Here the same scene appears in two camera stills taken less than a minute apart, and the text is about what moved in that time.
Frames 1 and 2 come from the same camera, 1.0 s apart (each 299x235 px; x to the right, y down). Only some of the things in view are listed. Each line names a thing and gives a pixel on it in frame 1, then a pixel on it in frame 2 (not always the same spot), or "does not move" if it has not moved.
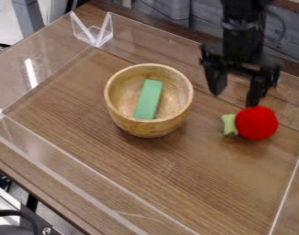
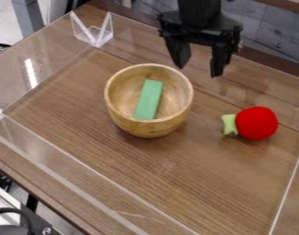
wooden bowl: x=147 y=97 does not move
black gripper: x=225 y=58 to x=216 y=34
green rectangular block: x=147 y=105 does not move
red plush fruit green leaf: x=254 y=122 does not move
